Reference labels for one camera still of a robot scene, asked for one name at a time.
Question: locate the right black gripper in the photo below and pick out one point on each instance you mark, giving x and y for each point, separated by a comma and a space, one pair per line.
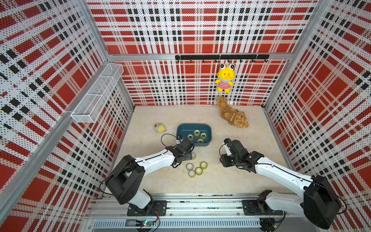
224, 161

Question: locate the brown teddy bear plush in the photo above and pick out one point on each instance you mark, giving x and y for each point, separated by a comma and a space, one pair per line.
233, 116

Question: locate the yellow frog plush toy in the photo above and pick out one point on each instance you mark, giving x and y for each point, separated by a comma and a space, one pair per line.
225, 78

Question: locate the yellow tape roll five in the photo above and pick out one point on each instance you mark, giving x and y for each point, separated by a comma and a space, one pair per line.
191, 174

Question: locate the yellow tape roll four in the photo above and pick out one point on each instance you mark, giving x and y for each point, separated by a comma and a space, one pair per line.
203, 165

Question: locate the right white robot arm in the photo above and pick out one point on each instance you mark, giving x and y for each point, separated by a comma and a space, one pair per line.
312, 197

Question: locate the white wire mesh basket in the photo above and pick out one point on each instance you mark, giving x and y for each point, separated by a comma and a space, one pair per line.
92, 104

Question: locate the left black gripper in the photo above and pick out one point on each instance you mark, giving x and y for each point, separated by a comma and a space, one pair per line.
189, 155

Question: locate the black hook rail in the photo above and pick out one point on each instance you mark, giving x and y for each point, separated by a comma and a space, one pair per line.
251, 57

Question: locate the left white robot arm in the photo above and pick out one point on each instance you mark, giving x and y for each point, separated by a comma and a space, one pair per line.
125, 179

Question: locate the green circuit board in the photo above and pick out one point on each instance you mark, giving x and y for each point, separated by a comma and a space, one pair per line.
145, 223

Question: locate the yellow tape roll seven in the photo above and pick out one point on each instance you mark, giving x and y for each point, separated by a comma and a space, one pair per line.
190, 137

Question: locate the yellow tape roll six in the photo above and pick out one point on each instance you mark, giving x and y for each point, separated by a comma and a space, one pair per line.
198, 171

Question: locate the small yellow grey ball toy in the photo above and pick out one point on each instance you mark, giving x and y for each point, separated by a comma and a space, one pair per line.
159, 127

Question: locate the teal plastic storage box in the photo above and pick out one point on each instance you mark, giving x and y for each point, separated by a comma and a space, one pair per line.
188, 128

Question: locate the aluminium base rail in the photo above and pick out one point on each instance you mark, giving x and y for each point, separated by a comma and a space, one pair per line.
193, 213

